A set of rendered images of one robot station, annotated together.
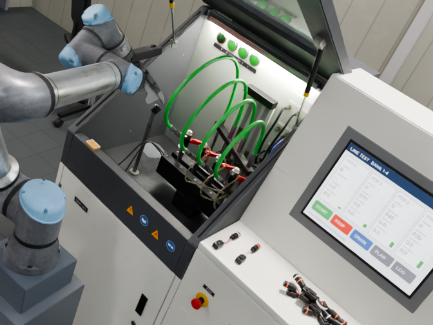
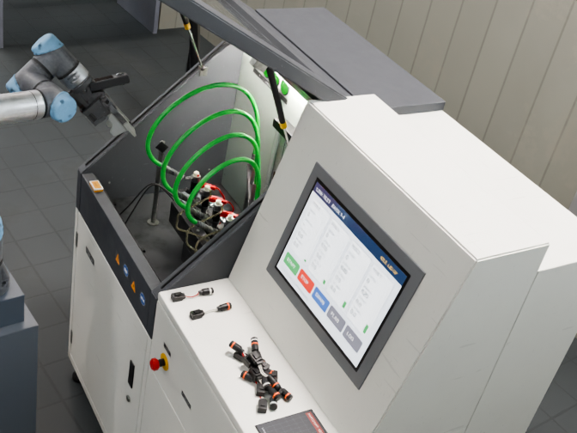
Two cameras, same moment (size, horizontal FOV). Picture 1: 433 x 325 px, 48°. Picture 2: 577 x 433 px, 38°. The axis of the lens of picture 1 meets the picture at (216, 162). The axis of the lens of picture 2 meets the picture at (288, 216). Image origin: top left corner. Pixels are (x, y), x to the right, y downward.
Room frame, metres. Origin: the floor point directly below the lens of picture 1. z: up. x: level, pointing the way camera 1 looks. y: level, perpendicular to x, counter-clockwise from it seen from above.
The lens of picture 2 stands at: (-0.28, -1.08, 2.50)
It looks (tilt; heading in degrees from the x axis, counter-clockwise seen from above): 34 degrees down; 25
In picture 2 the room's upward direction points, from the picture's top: 13 degrees clockwise
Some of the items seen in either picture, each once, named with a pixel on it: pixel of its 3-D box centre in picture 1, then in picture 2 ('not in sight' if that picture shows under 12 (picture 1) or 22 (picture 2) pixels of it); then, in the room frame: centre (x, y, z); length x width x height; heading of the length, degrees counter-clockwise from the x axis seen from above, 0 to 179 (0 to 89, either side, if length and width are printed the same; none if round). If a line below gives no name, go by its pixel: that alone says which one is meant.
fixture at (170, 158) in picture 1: (194, 192); (203, 247); (1.52, 0.03, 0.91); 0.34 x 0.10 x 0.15; 62
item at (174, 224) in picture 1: (125, 198); (118, 246); (1.36, 0.25, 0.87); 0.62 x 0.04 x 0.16; 62
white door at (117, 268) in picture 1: (95, 278); (105, 344); (1.35, 0.26, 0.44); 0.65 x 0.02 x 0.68; 62
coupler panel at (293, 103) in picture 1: (285, 134); not in sight; (1.69, -0.20, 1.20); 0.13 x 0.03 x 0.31; 62
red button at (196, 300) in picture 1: (198, 302); (158, 363); (1.12, -0.13, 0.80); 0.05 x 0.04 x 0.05; 62
